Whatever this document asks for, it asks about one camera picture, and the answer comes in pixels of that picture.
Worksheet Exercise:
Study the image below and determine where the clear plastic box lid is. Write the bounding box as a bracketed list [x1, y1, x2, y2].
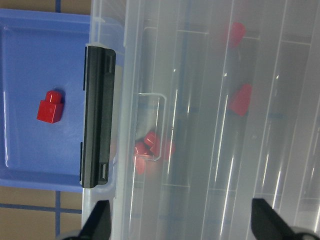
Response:
[119, 0, 320, 240]

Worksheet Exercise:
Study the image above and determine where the red toy block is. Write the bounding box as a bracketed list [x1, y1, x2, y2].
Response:
[144, 131, 176, 161]
[36, 90, 64, 124]
[133, 141, 154, 175]
[223, 22, 246, 49]
[228, 83, 252, 117]

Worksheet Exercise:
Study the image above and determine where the clear plastic storage box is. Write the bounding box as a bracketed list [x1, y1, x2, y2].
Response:
[79, 0, 320, 240]

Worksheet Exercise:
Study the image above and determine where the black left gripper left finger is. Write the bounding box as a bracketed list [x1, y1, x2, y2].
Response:
[77, 200, 111, 240]

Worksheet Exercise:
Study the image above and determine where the black box latch handle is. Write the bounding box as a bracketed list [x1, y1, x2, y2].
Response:
[80, 45, 116, 189]

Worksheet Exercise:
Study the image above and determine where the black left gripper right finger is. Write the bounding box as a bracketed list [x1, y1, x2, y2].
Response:
[251, 198, 305, 240]

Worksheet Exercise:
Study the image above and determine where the blue plastic tray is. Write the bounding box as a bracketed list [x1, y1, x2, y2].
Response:
[0, 9, 124, 192]

